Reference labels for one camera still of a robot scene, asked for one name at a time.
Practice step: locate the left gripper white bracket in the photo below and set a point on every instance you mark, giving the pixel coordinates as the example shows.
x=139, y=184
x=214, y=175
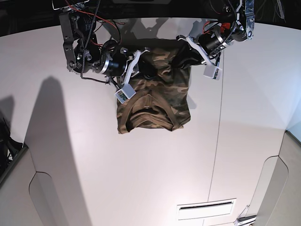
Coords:
x=186, y=56

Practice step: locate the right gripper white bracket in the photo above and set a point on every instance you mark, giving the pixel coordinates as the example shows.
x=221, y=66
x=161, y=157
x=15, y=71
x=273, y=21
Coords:
x=114, y=63

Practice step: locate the camouflage T-shirt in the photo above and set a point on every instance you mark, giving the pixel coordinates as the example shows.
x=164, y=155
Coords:
x=161, y=102

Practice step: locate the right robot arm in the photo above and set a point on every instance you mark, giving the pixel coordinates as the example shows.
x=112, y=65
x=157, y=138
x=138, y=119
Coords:
x=82, y=51

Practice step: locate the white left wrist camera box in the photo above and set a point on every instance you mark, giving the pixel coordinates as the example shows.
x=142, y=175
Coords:
x=212, y=72

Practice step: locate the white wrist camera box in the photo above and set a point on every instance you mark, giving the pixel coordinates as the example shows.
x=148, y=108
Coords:
x=212, y=72
x=125, y=93

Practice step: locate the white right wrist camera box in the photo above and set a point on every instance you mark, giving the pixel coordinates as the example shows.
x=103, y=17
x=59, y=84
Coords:
x=125, y=93

